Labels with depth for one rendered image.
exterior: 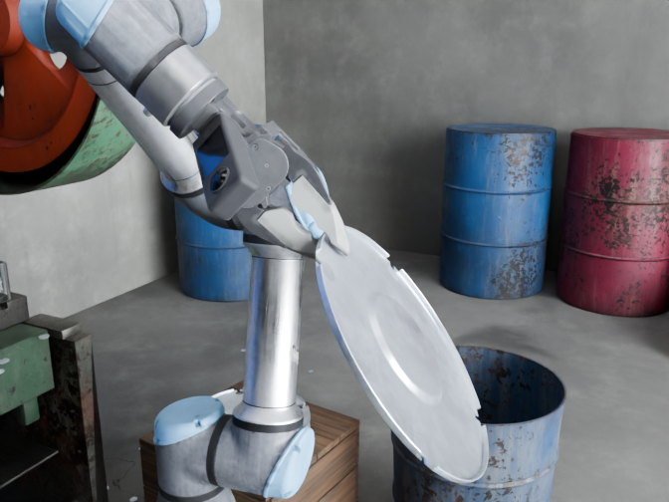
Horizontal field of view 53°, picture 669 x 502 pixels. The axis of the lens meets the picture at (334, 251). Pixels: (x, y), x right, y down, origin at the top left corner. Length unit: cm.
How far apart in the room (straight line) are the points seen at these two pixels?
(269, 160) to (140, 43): 16
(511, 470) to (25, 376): 110
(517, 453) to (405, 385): 97
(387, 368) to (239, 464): 52
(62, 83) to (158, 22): 105
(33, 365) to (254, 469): 73
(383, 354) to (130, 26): 38
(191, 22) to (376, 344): 39
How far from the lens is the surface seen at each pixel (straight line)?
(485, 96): 423
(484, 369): 193
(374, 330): 65
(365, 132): 451
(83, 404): 173
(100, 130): 160
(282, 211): 67
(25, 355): 166
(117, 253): 382
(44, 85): 178
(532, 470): 167
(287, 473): 109
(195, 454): 115
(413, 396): 66
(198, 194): 106
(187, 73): 67
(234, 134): 65
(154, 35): 68
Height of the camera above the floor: 124
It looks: 16 degrees down
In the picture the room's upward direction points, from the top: straight up
